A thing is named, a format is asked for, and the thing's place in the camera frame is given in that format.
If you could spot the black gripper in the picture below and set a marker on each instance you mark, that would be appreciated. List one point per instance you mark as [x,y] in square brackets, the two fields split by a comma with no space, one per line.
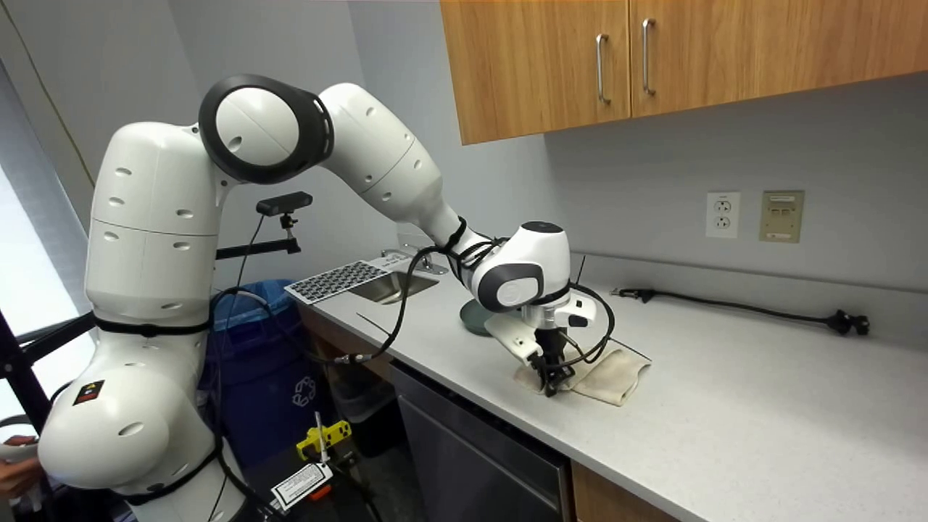
[552,345]

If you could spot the beige stained cloth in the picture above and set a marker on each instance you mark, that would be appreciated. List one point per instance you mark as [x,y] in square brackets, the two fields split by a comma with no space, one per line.
[614,379]

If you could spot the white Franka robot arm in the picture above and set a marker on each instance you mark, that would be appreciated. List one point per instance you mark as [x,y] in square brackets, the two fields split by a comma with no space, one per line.
[147,290]

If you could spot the person forearm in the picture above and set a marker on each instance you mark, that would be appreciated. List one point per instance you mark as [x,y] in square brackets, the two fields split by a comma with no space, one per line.
[20,467]

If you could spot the dark green round plate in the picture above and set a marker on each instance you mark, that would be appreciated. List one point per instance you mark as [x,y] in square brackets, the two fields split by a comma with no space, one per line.
[473,319]

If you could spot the black dishwasher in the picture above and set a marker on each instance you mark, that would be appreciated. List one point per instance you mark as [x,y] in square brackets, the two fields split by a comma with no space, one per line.
[473,454]

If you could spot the steel sink basin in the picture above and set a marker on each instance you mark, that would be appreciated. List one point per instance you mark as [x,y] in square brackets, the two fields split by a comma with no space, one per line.
[402,289]

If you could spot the wooden sink base cabinet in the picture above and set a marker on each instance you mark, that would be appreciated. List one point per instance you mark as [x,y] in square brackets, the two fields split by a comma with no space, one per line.
[343,364]

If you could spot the yellow clamp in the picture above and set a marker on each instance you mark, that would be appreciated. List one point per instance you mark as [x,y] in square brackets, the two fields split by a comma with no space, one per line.
[323,437]

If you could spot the grey grid drying rack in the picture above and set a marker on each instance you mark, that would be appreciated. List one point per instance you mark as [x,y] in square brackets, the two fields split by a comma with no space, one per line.
[336,279]

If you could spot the white red power strip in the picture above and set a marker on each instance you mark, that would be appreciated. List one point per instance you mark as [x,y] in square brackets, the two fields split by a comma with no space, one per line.
[304,486]

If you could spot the blue recycling bin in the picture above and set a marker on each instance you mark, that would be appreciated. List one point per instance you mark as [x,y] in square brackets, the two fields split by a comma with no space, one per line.
[265,379]

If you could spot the black tripod stand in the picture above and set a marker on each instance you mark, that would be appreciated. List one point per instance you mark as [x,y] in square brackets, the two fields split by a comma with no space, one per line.
[31,364]

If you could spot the white wall power outlet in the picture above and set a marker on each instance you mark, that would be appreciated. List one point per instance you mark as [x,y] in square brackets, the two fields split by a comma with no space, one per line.
[724,213]

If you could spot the wall power outlets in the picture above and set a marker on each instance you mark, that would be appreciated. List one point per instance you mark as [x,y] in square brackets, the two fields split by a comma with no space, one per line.
[782,216]

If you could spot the black camera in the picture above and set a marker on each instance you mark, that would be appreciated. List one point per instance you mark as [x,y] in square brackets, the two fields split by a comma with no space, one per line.
[285,203]

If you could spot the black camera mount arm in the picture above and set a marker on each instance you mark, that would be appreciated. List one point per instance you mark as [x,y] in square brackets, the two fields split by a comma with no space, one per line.
[257,251]

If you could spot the wooden wall cabinet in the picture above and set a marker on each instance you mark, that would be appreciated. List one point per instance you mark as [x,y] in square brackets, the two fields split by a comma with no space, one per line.
[756,52]

